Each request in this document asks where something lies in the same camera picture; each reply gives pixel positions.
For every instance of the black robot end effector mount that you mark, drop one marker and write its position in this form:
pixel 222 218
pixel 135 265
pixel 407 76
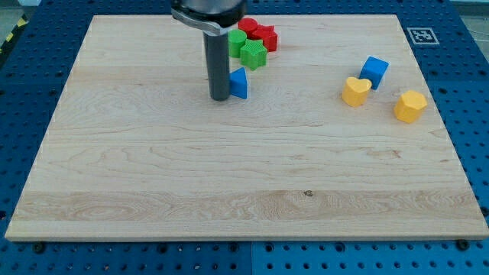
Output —
pixel 213 17

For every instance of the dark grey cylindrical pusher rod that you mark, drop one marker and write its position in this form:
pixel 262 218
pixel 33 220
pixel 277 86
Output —
pixel 217 63

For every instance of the blue cube block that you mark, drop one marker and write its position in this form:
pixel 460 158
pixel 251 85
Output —
pixel 374 70

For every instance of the wooden board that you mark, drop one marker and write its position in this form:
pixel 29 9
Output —
pixel 136 149

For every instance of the green cylinder block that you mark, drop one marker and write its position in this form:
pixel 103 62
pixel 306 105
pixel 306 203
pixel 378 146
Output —
pixel 236 40

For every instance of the green star block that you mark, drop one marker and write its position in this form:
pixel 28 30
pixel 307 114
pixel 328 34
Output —
pixel 253 54

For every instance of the blue triangular prism block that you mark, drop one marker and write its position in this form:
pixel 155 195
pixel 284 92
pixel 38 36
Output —
pixel 239 83

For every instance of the red cylinder block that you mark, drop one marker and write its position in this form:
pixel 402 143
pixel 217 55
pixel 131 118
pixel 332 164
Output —
pixel 249 26

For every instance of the red star block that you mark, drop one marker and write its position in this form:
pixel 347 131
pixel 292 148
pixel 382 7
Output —
pixel 267 34

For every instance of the yellow heart block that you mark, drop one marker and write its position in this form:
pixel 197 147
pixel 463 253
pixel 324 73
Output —
pixel 355 91

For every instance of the yellow black hazard tape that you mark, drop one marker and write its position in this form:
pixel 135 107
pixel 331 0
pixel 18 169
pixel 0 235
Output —
pixel 13 37

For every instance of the yellow hexagon block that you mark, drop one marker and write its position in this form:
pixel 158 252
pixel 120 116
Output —
pixel 410 106

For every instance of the white fiducial marker tag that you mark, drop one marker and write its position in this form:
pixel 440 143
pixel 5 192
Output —
pixel 422 36

